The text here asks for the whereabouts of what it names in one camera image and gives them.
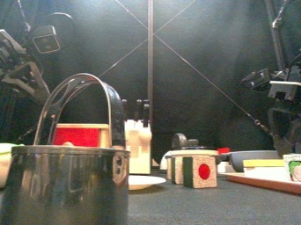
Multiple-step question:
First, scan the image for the small white plate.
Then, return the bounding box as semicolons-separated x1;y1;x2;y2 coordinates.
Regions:
128;174;167;192

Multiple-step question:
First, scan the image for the yellow toy block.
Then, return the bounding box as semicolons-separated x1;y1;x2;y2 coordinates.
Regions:
242;158;286;169

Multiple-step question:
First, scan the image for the dark bowl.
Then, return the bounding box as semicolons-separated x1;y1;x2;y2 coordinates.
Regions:
214;149;282;173

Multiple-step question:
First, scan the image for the toy carton green print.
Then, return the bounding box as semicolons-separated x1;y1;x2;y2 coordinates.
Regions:
282;153;301;183

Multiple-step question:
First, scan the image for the white toy block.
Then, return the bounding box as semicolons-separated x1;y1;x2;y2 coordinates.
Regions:
243;166;292;182

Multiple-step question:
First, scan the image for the wooden tray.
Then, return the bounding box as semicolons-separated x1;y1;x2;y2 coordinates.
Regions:
221;171;301;195

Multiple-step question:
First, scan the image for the red wooden toy box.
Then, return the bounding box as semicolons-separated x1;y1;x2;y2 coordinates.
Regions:
53;122;111;149

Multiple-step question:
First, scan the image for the cream toy pot black lid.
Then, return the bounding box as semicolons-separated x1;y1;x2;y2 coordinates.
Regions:
159;133;219;171

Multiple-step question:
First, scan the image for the toy sushi roll red centre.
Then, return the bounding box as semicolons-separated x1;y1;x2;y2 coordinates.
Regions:
182;155;218;189

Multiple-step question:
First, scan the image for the toy sushi roll piece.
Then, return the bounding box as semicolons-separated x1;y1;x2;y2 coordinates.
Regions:
166;155;186;185

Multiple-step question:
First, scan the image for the wooden toy knife block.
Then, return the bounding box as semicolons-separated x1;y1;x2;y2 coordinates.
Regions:
123;118;152;176

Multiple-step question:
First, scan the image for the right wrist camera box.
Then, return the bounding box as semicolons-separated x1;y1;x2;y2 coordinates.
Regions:
239;68;273;93

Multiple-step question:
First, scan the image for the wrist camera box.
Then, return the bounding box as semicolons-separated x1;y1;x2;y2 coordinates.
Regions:
239;68;273;93
29;25;63;54

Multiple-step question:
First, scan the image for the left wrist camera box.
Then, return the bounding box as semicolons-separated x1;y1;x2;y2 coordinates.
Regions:
29;25;63;54

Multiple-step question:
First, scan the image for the slanted metal frame bar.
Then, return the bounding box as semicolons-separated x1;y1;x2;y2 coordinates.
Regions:
263;0;286;73

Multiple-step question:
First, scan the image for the black handled toy knife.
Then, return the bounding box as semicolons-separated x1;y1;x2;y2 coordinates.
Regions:
140;99;151;129
134;98;143;121
122;98;130;121

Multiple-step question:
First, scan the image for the vertical metal frame pole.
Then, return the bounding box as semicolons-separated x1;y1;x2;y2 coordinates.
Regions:
147;0;155;120

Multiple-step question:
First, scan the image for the steel pot with bail handle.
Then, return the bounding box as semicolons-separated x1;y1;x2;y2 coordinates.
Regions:
0;72;131;225

